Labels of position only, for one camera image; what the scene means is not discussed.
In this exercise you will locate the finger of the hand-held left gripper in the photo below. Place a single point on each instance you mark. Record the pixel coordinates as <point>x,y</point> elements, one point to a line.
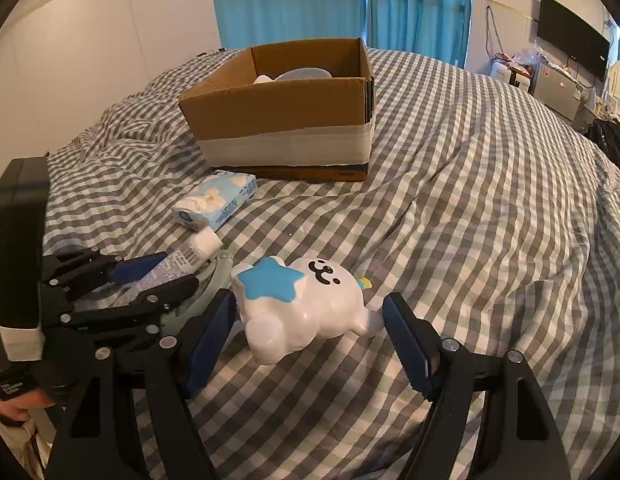
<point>182,287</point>
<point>135,268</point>

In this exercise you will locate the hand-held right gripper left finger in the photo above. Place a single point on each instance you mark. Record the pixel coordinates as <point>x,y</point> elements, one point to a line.
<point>210,342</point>

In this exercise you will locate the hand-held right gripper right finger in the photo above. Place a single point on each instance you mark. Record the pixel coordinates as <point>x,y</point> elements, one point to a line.
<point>409,347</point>

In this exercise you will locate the white capped cream tube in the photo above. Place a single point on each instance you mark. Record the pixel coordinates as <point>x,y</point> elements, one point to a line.
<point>202,246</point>

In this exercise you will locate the white toy with blue star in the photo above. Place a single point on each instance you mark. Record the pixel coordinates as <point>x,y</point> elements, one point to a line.
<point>300,312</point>

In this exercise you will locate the cardboard box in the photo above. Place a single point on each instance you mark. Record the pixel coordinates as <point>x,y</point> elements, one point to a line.
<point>290,117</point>

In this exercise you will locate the person's left hand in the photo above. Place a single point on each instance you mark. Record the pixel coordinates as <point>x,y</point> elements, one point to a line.
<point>20,405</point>

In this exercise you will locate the blue white tissue pack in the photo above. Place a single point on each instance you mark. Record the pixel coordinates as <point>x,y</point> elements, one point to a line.
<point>215,201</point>

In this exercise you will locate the grey checked bedsheet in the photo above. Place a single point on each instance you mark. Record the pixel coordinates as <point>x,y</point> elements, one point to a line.
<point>490,210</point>

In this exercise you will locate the small white object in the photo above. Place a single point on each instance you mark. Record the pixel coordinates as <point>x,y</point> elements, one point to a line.
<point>264,79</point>

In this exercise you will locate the white wardrobe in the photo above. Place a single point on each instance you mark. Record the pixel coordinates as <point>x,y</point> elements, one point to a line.
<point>115,25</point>

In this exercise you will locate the pale blue bowl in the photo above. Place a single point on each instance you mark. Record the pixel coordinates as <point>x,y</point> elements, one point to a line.
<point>305,75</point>

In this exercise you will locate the black bag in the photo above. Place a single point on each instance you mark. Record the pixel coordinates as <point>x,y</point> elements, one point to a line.
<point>610,147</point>

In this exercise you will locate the silver mini fridge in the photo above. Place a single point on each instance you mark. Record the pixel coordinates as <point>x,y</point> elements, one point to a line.
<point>557,92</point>

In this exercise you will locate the teal curtain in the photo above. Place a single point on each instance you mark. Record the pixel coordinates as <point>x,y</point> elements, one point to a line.
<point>285,5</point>
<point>420,10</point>

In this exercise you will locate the clear plastic bag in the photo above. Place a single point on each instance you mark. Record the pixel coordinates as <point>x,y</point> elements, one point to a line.
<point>529,57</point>

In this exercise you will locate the black television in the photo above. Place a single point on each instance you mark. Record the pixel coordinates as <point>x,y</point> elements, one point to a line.
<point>572,35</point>

